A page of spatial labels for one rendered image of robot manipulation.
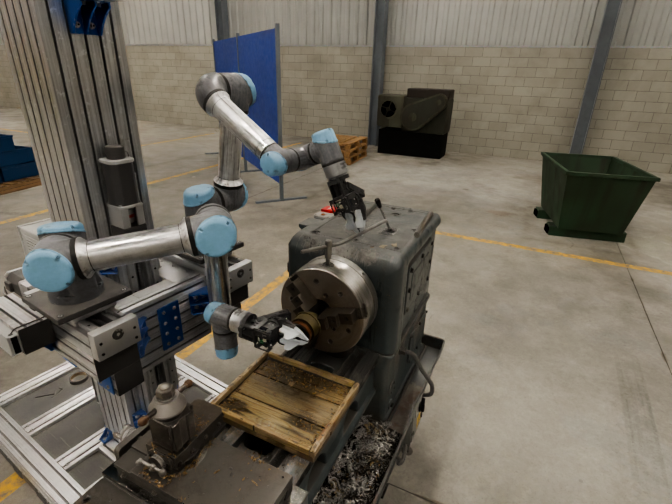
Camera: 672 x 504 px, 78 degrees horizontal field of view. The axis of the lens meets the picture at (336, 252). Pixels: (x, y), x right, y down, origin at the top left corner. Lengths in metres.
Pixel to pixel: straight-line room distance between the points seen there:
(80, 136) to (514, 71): 10.13
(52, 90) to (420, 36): 10.36
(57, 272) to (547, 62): 10.49
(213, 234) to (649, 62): 10.49
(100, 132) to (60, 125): 0.12
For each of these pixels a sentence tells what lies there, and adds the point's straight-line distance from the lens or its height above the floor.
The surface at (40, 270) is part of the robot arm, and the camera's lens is 1.28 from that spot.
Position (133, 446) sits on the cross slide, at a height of 0.97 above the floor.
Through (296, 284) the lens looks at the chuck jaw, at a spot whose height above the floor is 1.18.
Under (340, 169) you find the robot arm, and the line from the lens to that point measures 1.33.
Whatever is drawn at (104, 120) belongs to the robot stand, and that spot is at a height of 1.65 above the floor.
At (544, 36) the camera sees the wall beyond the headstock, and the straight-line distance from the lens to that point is 11.06.
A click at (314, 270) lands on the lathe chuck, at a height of 1.23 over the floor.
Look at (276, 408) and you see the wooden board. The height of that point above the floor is 0.88.
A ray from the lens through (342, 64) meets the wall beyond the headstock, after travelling 12.06.
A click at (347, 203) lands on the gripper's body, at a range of 1.32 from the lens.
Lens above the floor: 1.82
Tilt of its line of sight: 24 degrees down
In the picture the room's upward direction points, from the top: 2 degrees clockwise
